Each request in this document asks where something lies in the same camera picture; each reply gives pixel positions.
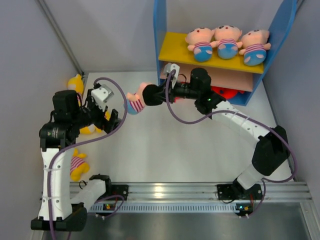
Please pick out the yellow duck plush in corner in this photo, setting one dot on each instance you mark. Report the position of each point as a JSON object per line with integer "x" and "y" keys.
{"x": 76, "y": 83}

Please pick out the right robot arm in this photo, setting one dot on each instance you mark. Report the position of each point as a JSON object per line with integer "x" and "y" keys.
{"x": 271, "y": 148}

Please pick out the yellow duck plush striped shirt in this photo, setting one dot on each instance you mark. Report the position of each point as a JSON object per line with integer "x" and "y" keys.
{"x": 92, "y": 128}

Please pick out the blue yellow toy shelf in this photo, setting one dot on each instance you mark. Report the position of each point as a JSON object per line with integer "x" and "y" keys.
{"x": 170, "y": 47}

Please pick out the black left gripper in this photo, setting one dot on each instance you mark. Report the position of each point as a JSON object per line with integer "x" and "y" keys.
{"x": 108, "y": 126}

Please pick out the aluminium rail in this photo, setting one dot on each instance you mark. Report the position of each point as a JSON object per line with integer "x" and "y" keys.
{"x": 186, "y": 192}

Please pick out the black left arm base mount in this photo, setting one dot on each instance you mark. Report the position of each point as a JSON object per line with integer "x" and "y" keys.
{"x": 117, "y": 191}

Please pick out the metal corner post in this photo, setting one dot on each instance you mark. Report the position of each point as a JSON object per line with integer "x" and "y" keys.
{"x": 43, "y": 6}

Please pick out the perforated grey cable duct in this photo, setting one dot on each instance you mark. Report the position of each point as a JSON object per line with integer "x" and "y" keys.
{"x": 184, "y": 207}

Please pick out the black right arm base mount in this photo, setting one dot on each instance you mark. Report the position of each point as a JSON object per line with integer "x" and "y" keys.
{"x": 229, "y": 192}

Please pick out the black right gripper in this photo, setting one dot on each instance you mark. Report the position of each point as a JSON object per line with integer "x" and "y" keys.
{"x": 161, "y": 96}

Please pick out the boy doll striped shirt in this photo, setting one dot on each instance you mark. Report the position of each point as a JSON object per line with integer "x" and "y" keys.
{"x": 227, "y": 41}

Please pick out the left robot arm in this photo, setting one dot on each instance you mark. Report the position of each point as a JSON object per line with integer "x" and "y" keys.
{"x": 58, "y": 211}

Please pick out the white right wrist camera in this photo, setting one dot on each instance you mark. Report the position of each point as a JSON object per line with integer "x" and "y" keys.
{"x": 172, "y": 67}

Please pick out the yellow duck plush near rail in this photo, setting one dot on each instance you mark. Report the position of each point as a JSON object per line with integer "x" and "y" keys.
{"x": 78, "y": 165}

